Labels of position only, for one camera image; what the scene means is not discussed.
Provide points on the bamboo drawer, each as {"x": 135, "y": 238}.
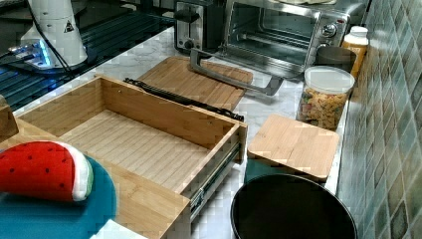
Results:
{"x": 185, "y": 149}

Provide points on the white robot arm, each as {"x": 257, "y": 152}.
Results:
{"x": 54, "y": 40}

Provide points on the bamboo drawer cabinet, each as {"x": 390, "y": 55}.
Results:
{"x": 142, "y": 206}

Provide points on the bamboo cutting board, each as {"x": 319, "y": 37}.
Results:
{"x": 175, "y": 75}

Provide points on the stainless steel toaster oven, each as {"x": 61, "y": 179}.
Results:
{"x": 279, "y": 39}

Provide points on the black two-slot toaster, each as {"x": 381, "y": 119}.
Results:
{"x": 199, "y": 24}

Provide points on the teal canister bamboo lid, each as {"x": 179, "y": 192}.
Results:
{"x": 295, "y": 147}

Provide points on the black round pot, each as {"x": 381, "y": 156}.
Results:
{"x": 282, "y": 206}

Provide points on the clear jar with cereal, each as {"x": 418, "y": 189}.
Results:
{"x": 325, "y": 92}

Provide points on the white folded paper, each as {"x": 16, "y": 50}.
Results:
{"x": 113, "y": 230}

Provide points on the plush watermelon slice toy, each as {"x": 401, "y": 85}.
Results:
{"x": 46, "y": 169}

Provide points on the orange bottle white cap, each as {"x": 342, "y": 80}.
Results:
{"x": 356, "y": 41}

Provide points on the teal round plate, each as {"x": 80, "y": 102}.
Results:
{"x": 31, "y": 218}

